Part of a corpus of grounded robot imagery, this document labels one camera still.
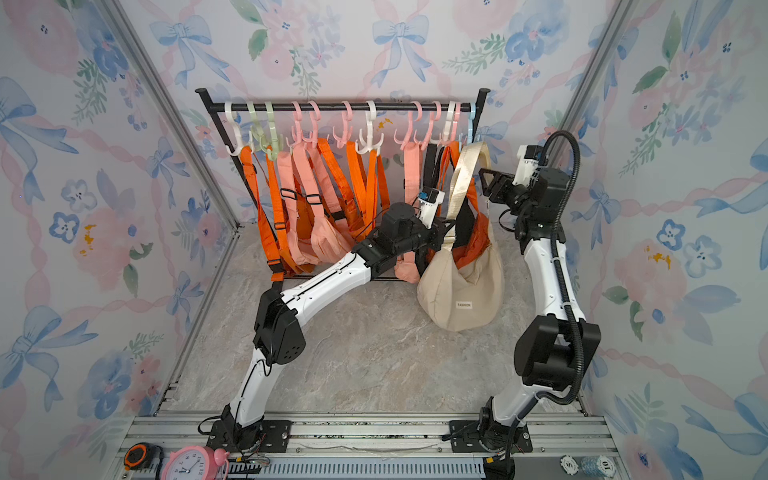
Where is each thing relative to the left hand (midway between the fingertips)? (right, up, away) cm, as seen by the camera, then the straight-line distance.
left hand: (458, 219), depth 75 cm
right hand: (+9, +13, +1) cm, 15 cm away
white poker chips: (+28, -55, -10) cm, 63 cm away
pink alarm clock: (-62, -57, -7) cm, 84 cm away
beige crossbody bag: (+1, -20, +9) cm, 21 cm away
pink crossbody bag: (-12, -13, +12) cm, 21 cm away
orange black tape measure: (-74, -55, -7) cm, 93 cm away
